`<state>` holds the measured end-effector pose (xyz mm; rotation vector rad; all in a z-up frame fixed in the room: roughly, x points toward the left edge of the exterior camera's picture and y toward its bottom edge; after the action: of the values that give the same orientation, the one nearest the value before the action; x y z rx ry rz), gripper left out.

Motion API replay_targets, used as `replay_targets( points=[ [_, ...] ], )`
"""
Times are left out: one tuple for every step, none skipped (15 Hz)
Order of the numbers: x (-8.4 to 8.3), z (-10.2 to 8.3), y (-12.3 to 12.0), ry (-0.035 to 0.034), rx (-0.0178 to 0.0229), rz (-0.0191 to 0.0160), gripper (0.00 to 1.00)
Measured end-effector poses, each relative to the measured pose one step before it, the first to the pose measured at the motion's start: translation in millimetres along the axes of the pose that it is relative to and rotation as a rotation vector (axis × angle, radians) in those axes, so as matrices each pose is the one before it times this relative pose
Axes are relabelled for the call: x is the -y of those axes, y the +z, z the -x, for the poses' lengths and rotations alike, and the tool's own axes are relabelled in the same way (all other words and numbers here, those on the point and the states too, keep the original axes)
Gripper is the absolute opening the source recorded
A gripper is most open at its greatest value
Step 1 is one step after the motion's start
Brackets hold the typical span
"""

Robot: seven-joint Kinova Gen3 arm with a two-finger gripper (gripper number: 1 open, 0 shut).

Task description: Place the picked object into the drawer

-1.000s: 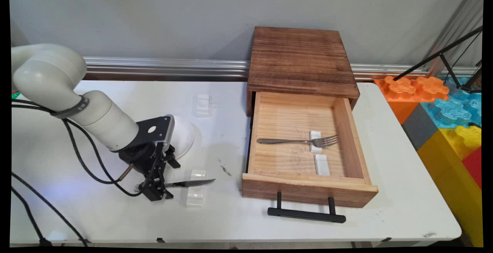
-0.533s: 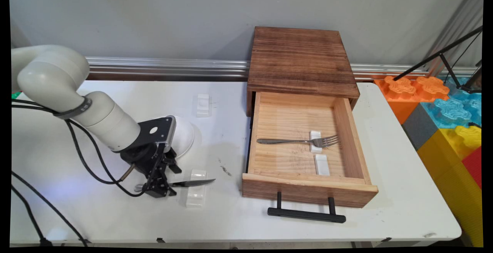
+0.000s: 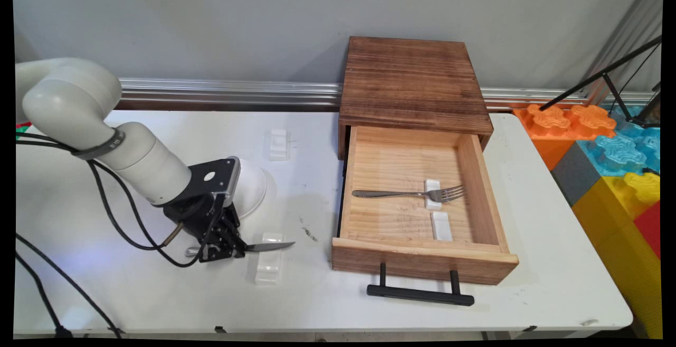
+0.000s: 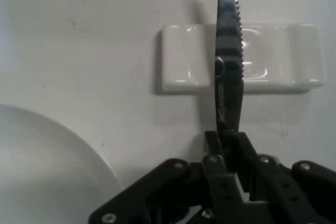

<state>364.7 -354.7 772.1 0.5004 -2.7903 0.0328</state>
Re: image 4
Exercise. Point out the white ceramic plate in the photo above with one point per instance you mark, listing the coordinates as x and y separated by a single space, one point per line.
39 169

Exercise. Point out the serrated steel table knife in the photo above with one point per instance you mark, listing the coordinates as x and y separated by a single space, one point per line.
229 90

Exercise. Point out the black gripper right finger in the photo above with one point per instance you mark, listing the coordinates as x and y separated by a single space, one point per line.
288 195

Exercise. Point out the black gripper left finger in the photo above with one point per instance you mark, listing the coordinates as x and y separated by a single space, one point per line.
162 192

